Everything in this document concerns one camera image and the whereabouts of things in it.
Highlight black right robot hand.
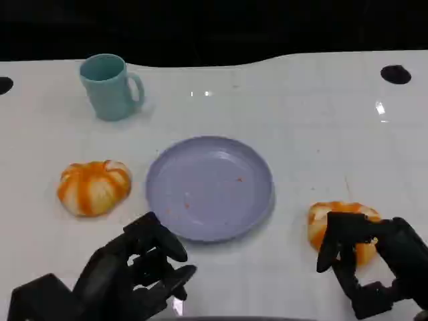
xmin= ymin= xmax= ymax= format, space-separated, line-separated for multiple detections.
xmin=316 ymin=211 xmax=428 ymax=320

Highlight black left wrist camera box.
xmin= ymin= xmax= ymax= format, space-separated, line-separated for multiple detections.
xmin=7 ymin=273 xmax=84 ymax=321

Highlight lilac plate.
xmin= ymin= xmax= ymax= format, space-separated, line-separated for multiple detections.
xmin=145 ymin=135 xmax=276 ymax=244

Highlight pale green mug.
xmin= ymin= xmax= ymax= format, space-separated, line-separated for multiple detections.
xmin=79 ymin=53 xmax=146 ymax=122

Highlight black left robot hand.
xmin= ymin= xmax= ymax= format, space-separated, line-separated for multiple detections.
xmin=72 ymin=211 xmax=197 ymax=321

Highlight orange and white bread roll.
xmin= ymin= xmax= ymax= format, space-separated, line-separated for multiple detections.
xmin=56 ymin=159 xmax=132 ymax=217
xmin=307 ymin=201 xmax=383 ymax=268

